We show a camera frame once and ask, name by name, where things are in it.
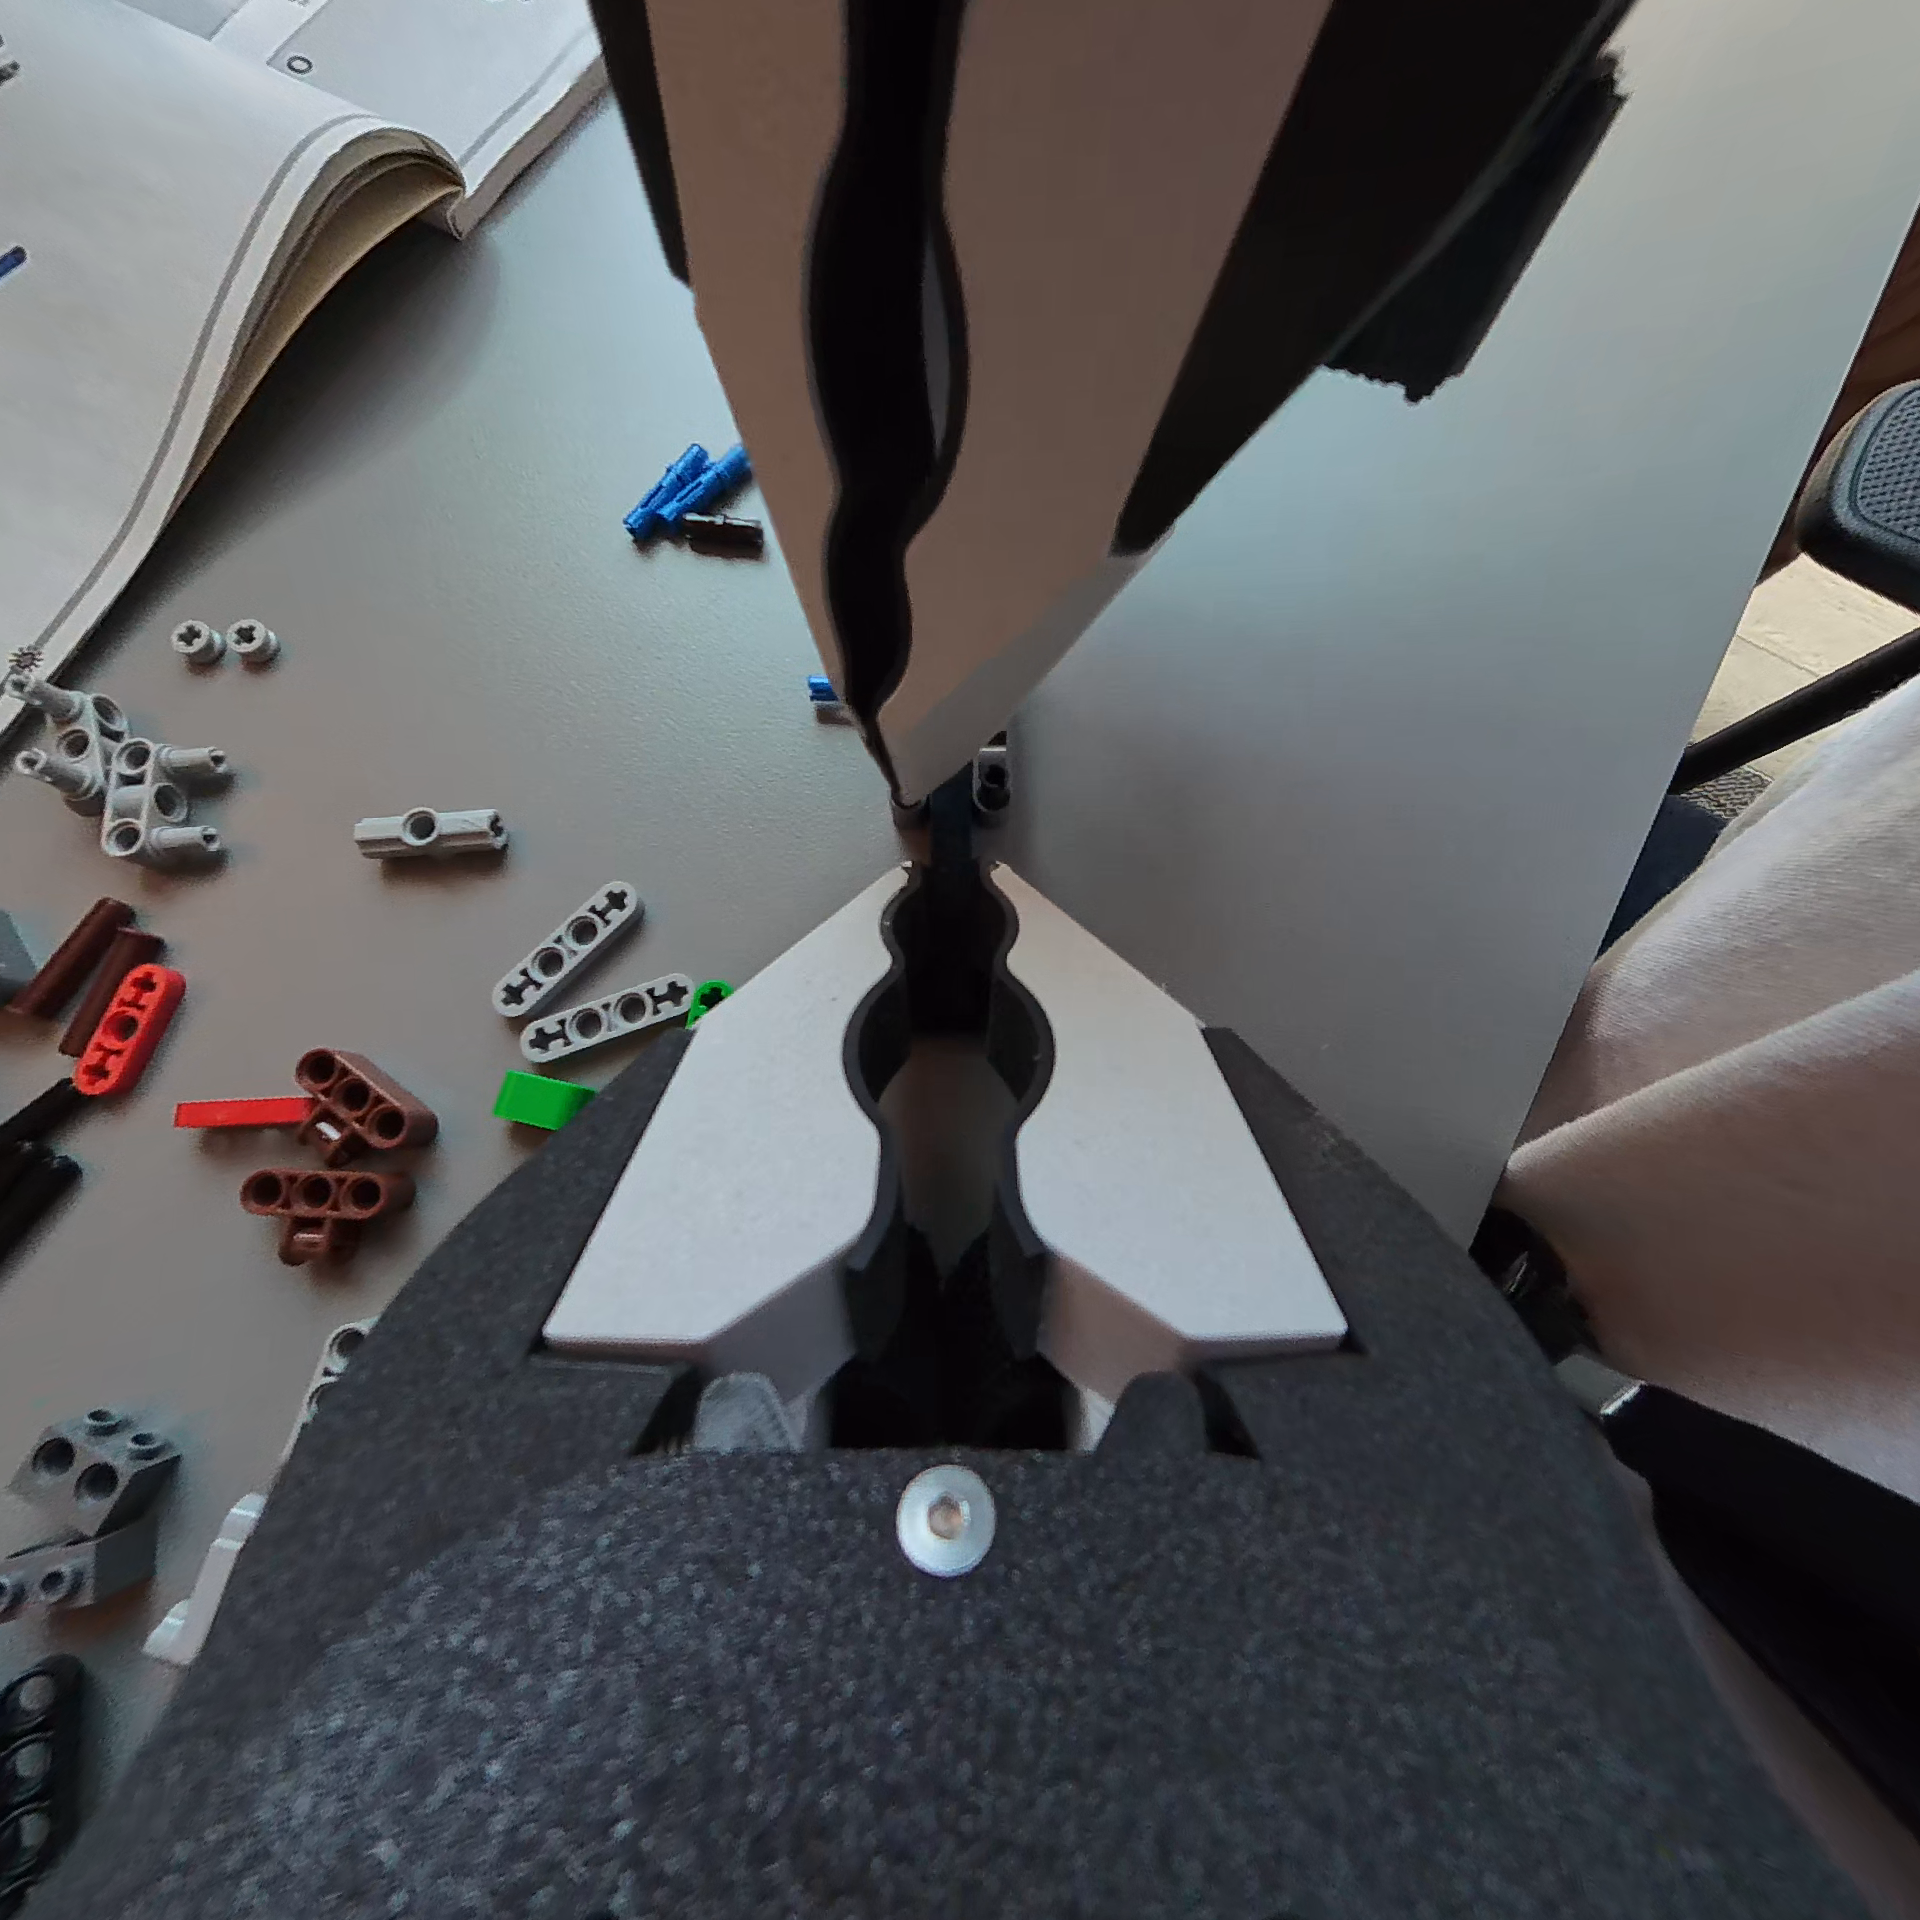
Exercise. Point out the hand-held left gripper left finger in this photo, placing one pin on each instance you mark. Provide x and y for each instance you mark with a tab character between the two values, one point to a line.
721	1184

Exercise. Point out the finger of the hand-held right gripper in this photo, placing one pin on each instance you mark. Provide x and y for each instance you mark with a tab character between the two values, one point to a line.
1095	301
751	224

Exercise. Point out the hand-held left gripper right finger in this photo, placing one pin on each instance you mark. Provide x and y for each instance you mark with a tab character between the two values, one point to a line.
1170	1184

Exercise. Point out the small green lego piece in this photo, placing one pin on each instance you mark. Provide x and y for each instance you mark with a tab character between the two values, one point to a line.
704	1009
539	1097

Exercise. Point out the thin grey lego liftarm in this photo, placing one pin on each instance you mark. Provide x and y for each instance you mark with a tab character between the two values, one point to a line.
586	931
588	1038

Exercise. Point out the dark brown lego pin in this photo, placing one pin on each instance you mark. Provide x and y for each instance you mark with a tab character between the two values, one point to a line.
722	534

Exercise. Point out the brown angled lego beam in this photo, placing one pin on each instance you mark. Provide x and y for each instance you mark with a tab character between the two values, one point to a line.
399	1125
322	1208

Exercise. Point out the grey lego axle connector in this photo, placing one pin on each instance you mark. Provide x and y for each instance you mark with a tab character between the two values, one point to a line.
465	830

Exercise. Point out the light grey lego beam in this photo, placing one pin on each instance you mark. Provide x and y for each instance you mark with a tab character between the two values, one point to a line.
322	1389

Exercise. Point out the red flat lego piece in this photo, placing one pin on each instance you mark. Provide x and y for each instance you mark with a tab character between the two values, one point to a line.
241	1112

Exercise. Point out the red lego beam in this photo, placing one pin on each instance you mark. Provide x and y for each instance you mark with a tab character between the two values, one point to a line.
150	1009

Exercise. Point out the lego instruction booklet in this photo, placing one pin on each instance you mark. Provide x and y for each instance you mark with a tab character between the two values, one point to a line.
150	224

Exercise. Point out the dark brown lego tube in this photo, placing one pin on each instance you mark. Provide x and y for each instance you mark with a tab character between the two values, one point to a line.
67	953
128	961

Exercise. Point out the grey lego bush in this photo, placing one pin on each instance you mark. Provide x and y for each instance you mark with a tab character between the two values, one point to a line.
184	655
263	653

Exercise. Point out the white lego piece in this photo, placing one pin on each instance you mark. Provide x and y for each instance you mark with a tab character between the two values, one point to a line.
202	1606

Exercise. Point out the black lego axle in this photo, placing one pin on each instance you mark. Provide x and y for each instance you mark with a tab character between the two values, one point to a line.
30	1200
38	1109

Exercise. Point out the grey lego pin connector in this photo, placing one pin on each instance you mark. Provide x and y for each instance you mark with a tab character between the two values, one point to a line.
136	809
76	727

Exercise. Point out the dark grey lego assembly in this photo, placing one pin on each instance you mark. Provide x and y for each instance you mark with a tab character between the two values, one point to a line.
120	1545

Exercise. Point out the dark grey lego block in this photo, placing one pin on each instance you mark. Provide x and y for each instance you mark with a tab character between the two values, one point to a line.
14	967

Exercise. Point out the black lego beam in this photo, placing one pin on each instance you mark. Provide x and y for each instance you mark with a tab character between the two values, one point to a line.
60	1674

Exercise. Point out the black office chair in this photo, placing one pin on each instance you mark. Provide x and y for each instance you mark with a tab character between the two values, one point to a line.
1875	495

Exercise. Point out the person's pale clothing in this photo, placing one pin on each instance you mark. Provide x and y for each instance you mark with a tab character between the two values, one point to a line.
1770	1080

